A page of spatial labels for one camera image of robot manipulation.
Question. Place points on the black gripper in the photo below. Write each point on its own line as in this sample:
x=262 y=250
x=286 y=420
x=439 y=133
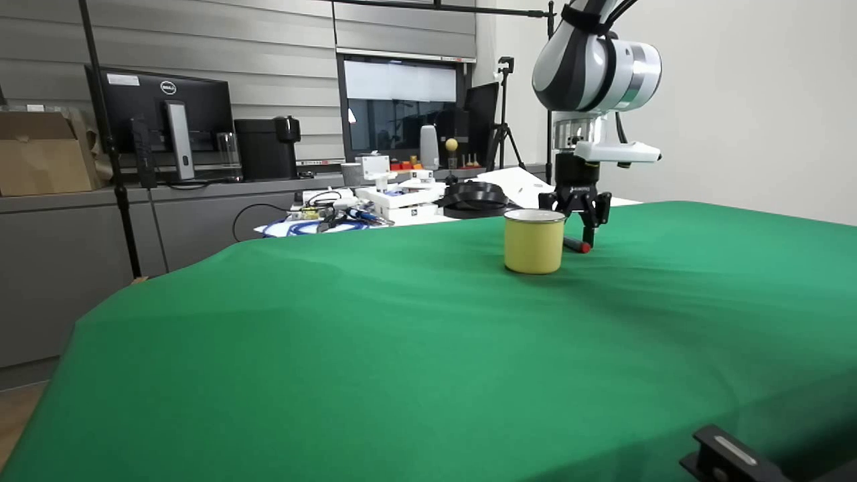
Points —
x=577 y=178

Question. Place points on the red marker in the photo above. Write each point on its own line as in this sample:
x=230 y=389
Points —
x=582 y=249

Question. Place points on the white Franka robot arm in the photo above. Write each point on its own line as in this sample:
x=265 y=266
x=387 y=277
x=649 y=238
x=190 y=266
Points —
x=580 y=68

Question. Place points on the yellow mug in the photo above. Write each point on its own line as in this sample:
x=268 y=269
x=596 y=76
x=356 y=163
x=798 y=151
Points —
x=533 y=245

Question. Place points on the white paper sheet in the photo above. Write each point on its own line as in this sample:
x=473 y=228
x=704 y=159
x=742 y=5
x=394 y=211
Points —
x=523 y=180

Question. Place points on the large black tripod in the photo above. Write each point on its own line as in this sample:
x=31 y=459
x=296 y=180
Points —
x=505 y=117

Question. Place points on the yellow ball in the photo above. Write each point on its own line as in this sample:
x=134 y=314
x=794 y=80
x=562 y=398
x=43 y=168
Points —
x=451 y=143

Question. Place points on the white grey speaker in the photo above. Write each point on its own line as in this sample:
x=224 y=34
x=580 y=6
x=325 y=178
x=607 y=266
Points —
x=428 y=148

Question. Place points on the white parts clutter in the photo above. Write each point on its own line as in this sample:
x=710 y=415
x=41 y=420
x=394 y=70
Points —
x=391 y=199

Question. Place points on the small white box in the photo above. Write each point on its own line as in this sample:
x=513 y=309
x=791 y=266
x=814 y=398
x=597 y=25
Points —
x=376 y=166

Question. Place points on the green table cloth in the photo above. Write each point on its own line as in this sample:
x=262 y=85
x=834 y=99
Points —
x=356 y=357

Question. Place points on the black table clamp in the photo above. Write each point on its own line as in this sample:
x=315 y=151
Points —
x=727 y=457

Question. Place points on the black computer tower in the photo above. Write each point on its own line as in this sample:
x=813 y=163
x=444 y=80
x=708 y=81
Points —
x=262 y=148

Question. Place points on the black Dell monitor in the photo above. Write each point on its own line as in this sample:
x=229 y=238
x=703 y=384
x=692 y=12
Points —
x=134 y=108

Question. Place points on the black stand pole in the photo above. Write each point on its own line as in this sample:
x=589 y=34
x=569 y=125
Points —
x=110 y=151

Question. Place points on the grey low cabinet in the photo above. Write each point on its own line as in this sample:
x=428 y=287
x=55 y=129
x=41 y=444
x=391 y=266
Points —
x=63 y=259

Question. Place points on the brown cardboard box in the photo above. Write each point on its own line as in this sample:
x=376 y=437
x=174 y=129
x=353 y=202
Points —
x=43 y=157

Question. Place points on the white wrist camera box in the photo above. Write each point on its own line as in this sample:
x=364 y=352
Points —
x=625 y=151

